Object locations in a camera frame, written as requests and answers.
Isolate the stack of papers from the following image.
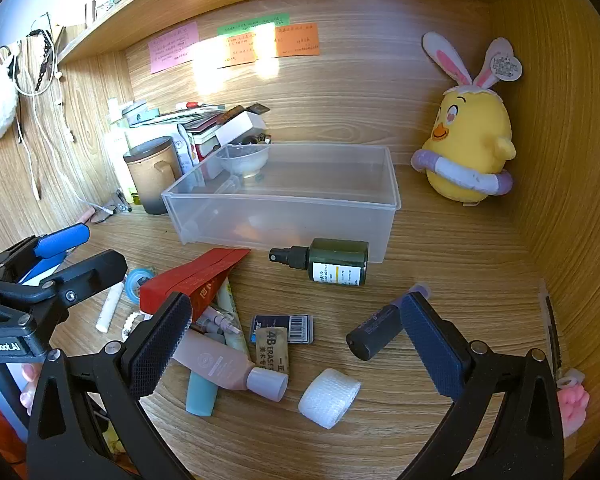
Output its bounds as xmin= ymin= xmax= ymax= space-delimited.
xmin=125 ymin=102 xmax=271 ymax=136

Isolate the brown mug with lid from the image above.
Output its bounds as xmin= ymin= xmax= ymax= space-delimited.
xmin=123 ymin=136 xmax=182 ymax=215

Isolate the orange sticky note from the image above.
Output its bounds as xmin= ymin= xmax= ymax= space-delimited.
xmin=274 ymin=23 xmax=321 ymax=58

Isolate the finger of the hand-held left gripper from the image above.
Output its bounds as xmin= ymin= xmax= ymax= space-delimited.
xmin=0 ymin=248 xmax=129 ymax=318
xmin=0 ymin=223 xmax=92 ymax=273

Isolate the red box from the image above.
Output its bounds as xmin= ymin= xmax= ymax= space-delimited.
xmin=186 ymin=130 xmax=222 ymax=164

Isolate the clear plastic storage box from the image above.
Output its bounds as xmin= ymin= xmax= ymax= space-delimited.
xmin=161 ymin=143 xmax=401 ymax=264

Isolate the pink sticky note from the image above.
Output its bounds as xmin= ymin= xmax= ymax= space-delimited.
xmin=148 ymin=21 xmax=200 ymax=75

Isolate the black cosmetic tube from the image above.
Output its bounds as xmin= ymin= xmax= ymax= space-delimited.
xmin=346 ymin=284 xmax=432 ymax=362

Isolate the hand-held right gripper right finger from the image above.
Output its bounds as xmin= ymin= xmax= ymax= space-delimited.
xmin=399 ymin=291 xmax=566 ymax=480

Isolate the dark green spray bottle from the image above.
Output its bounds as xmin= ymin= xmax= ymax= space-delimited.
xmin=269 ymin=238 xmax=370 ymax=288

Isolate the small white box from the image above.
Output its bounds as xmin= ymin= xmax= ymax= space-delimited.
xmin=214 ymin=110 xmax=268 ymax=147

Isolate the dark blue barcode card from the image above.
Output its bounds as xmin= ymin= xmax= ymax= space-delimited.
xmin=250 ymin=313 xmax=315 ymax=345

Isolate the light green pen tube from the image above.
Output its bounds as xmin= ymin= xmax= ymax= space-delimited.
xmin=214 ymin=279 xmax=248 ymax=361

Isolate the grey eraser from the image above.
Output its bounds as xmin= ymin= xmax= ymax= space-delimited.
xmin=254 ymin=326 xmax=291 ymax=374

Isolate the teal tube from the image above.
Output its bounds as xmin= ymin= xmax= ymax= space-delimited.
xmin=186 ymin=369 xmax=221 ymax=417

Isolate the blue tape roll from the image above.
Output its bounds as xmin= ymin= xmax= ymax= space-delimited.
xmin=125 ymin=267 xmax=157 ymax=304

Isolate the small clear bowl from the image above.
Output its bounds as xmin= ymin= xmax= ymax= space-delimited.
xmin=214 ymin=143 xmax=271 ymax=179

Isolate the yellow chick plush toy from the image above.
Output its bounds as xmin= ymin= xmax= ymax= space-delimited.
xmin=410 ymin=31 xmax=525 ymax=208

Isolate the yellow sticky note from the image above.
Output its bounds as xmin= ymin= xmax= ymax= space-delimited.
xmin=214 ymin=31 xmax=277 ymax=69

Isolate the orange cloth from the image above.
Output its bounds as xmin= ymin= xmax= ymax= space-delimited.
xmin=0 ymin=394 xmax=29 ymax=467

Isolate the red packet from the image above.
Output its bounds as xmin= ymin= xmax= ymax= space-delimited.
xmin=139 ymin=248 xmax=252 ymax=327

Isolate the black chain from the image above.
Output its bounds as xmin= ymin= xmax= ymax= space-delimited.
xmin=26 ymin=26 xmax=57 ymax=94

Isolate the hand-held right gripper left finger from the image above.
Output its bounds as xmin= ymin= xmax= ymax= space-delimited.
xmin=26 ymin=291 xmax=196 ymax=480

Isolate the white bubble wrap roll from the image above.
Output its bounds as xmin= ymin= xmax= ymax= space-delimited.
xmin=298 ymin=367 xmax=362 ymax=430

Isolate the braided pastel bracelet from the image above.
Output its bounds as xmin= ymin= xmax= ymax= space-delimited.
xmin=119 ymin=310 xmax=147 ymax=339

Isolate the yellow-green bottle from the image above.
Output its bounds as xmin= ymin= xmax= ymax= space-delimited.
xmin=105 ymin=97 xmax=142 ymax=197

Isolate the person's left hand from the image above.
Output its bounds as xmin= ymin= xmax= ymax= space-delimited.
xmin=20 ymin=362 xmax=44 ymax=415

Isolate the white cable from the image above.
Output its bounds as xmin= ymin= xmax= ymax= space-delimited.
xmin=9 ymin=30 xmax=116 ymax=216

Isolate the green sticky note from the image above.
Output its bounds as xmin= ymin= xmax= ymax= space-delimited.
xmin=216 ymin=11 xmax=287 ymax=36

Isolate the pink toy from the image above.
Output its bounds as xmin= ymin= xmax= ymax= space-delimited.
xmin=554 ymin=368 xmax=592 ymax=437

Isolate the pink tube with white cap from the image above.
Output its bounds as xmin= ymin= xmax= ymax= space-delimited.
xmin=172 ymin=331 xmax=290 ymax=404

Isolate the white stick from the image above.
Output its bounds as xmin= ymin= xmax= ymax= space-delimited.
xmin=94 ymin=282 xmax=126 ymax=332

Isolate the white pen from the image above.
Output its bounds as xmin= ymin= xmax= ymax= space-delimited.
xmin=201 ymin=307 xmax=244 ymax=339

